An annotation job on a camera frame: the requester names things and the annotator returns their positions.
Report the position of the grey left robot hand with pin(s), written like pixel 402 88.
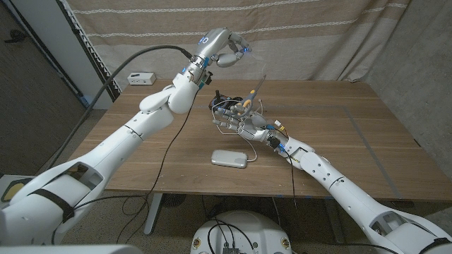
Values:
pixel 212 42

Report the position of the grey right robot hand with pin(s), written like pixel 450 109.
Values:
pixel 252 127

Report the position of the clear plastic bag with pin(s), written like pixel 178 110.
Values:
pixel 259 61

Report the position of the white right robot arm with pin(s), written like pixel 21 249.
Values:
pixel 339 183

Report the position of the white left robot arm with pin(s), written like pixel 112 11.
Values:
pixel 116 148

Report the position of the silver power bank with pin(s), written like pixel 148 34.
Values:
pixel 229 158

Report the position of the white power strip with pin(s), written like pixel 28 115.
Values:
pixel 141 78

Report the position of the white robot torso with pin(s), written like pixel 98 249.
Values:
pixel 243 229

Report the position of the beige striped curtain backdrop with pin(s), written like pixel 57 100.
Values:
pixel 318 42

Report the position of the black round floor object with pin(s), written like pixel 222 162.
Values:
pixel 173 200

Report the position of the white table leg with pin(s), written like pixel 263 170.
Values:
pixel 152 213
pixel 333 222

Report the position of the black zigzag frame strip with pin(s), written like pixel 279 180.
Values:
pixel 90 53

